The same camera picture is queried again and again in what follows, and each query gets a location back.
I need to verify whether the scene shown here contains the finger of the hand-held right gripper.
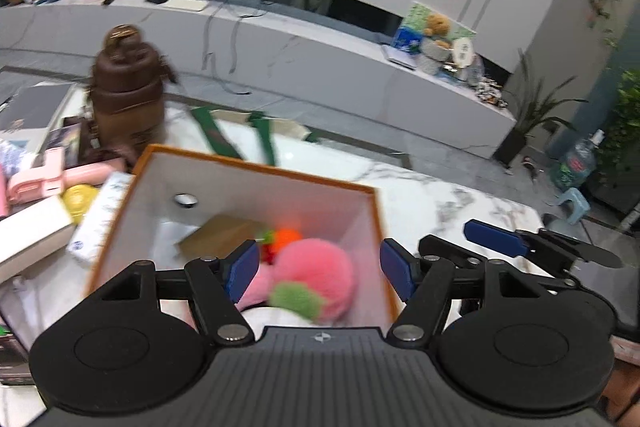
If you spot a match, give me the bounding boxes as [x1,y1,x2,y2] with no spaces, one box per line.
[417,234,583,294]
[463,219,624,269]

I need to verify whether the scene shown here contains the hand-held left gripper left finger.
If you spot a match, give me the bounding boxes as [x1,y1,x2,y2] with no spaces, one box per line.
[100,239,261,346]

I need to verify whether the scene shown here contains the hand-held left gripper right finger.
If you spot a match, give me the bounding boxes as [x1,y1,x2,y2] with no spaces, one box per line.
[379,237,551,344]

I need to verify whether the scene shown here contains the red crocheted strawberry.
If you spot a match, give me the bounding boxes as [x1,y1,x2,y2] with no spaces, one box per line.
[257,232,282,266]

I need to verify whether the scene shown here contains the orange crocheted ball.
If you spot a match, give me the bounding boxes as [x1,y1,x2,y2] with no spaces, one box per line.
[272,227,304,249]

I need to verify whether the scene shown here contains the pink plush toy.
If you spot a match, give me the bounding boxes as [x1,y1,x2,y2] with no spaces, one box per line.
[235,237,359,324]

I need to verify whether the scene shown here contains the orange edged white cardboard box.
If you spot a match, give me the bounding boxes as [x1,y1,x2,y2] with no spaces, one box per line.
[85,144,404,343]

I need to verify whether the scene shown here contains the white marble desktop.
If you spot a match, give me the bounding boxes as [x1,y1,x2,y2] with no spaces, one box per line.
[0,77,547,388]

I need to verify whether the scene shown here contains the brown paper card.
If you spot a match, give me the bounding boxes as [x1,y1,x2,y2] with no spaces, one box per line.
[177,214,266,261]

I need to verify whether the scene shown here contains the blue plastic stool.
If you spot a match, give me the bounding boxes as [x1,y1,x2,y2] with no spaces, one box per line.
[547,187,591,224]

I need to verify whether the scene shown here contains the large water bottle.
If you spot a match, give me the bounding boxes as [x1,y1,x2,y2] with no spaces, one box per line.
[550,130,606,192]

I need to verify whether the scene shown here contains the potted plant black pot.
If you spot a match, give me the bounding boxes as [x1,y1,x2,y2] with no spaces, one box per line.
[492,49,589,168]

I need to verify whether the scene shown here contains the group of small figurines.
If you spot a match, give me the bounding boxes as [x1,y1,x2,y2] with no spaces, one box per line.
[472,77,509,108]

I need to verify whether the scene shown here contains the white blue printed box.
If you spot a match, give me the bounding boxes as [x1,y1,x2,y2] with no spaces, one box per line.
[65,172,137,264]

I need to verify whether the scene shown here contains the green bushy plant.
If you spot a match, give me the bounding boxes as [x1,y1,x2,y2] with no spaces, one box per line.
[597,69,640,188]

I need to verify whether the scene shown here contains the yellow round object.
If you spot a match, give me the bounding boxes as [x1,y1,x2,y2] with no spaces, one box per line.
[60,184,101,226]

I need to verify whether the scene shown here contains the round paper fan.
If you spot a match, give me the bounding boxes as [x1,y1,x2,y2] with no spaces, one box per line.
[450,37,476,68]

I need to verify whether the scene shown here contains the flat white device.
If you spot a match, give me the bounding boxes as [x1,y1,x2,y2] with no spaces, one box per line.
[381,43,418,70]

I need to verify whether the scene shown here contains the brown water bottle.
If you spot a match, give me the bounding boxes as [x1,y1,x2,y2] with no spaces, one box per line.
[87,24,179,158]

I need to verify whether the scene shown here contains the plain white box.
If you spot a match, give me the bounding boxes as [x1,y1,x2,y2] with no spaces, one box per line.
[0,196,76,286]

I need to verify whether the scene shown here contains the white marble tv cabinet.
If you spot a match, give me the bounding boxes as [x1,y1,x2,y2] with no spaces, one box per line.
[0,0,519,160]

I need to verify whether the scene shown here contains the dark packet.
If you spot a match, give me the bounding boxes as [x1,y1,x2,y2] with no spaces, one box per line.
[45,117,101,168]

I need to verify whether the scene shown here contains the pink handheld device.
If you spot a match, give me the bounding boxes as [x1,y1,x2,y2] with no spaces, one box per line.
[5,147,126,206]

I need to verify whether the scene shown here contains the brown teddy bear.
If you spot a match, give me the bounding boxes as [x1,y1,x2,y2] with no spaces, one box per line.
[424,13,451,50]

